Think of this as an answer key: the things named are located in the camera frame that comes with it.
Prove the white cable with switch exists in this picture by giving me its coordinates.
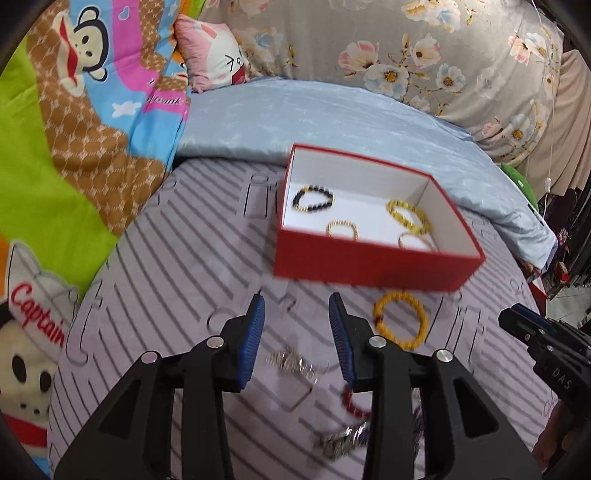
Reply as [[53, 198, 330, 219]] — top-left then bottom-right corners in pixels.
[[531, 0, 557, 206]]

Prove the thin gold bangle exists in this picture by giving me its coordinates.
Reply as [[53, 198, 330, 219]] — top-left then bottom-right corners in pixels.
[[397, 232, 437, 252]]

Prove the grey floral blanket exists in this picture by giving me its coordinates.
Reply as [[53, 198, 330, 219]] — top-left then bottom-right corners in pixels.
[[198, 0, 566, 167]]

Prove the small gold bead bracelet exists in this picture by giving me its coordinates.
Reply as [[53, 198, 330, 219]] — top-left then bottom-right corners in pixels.
[[326, 220, 360, 241]]

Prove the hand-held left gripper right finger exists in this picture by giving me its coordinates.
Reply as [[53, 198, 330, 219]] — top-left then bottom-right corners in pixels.
[[328, 292, 541, 480]]

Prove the dark red bead bracelet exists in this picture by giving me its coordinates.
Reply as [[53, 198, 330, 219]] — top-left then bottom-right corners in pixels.
[[341, 388, 372, 418]]

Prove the orange bead bracelet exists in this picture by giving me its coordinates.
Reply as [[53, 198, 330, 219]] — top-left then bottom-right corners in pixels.
[[373, 291, 431, 348]]

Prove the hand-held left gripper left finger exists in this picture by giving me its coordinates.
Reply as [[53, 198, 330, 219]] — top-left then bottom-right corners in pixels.
[[54, 294, 266, 480]]

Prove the silver chain bracelet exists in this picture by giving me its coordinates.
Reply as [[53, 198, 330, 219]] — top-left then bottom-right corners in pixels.
[[316, 422, 372, 460]]

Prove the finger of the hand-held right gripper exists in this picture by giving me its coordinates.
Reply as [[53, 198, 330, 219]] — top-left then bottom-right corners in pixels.
[[498, 307, 540, 346], [513, 303, 563, 328]]

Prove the silver wristwatch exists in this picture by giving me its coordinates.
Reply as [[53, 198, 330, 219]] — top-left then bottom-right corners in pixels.
[[267, 348, 326, 381]]

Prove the red cardboard box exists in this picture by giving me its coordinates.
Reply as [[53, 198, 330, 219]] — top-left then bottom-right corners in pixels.
[[272, 144, 485, 292]]

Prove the beige curtain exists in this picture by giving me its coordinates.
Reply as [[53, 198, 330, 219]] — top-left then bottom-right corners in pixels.
[[522, 46, 591, 199]]

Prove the cartoon monkey blanket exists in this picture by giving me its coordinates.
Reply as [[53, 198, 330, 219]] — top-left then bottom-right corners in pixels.
[[0, 0, 192, 476]]

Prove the black and gold bead bracelet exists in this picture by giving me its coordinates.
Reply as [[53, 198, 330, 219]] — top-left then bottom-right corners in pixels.
[[292, 185, 334, 214]]

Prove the chunky yellow bead bracelet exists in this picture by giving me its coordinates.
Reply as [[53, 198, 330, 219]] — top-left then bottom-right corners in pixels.
[[386, 198, 432, 234]]

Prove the light blue quilt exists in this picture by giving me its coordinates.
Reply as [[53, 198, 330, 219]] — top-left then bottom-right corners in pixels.
[[173, 78, 557, 273]]

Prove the person's right hand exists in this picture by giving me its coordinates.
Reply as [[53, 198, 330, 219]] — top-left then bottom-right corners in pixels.
[[532, 401, 591, 472]]

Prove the pink rabbit pillow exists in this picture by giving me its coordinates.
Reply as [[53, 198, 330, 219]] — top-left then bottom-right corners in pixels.
[[173, 14, 250, 93]]

